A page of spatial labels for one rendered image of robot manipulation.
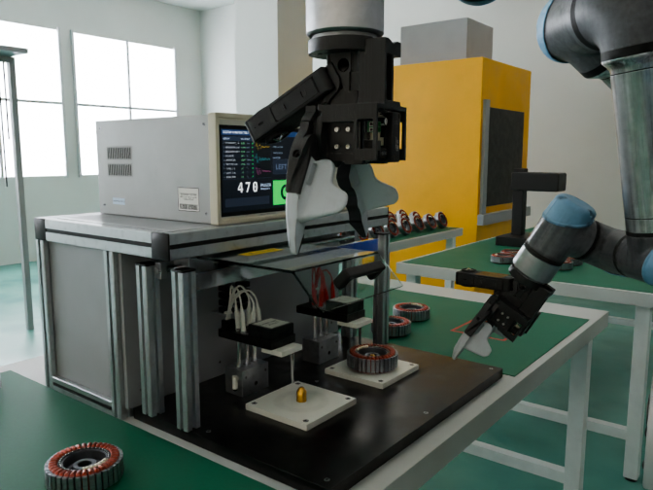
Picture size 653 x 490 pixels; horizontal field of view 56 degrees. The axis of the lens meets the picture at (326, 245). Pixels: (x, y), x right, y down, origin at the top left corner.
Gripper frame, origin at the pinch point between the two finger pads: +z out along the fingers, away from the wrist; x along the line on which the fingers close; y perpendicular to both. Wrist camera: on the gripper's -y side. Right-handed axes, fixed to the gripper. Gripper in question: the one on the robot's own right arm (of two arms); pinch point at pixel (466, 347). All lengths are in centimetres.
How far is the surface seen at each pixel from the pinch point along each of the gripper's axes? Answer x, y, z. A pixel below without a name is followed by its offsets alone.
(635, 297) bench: 133, 11, 10
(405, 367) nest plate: 3.5, -9.3, 15.3
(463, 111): 323, -170, 18
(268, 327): -26.7, -27.0, 9.4
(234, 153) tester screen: -28, -49, -15
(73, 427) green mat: -54, -39, 36
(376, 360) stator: -4.2, -13.3, 13.8
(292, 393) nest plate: -22.7, -18.2, 20.4
